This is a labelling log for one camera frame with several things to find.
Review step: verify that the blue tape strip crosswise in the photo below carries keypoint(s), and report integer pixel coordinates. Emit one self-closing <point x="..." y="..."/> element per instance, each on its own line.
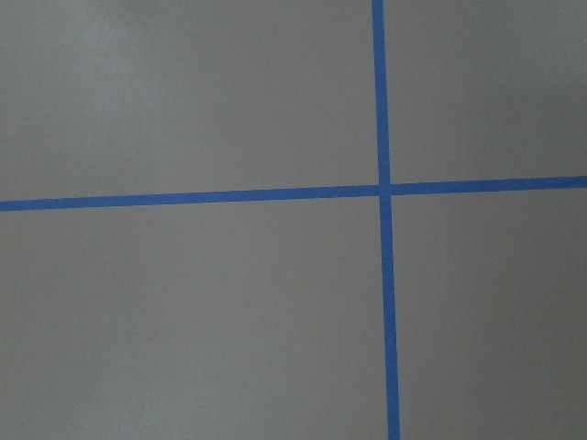
<point x="307" y="193"/>

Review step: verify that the blue tape strip lengthwise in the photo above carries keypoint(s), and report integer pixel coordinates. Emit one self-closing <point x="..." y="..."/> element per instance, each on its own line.
<point x="386" y="220"/>

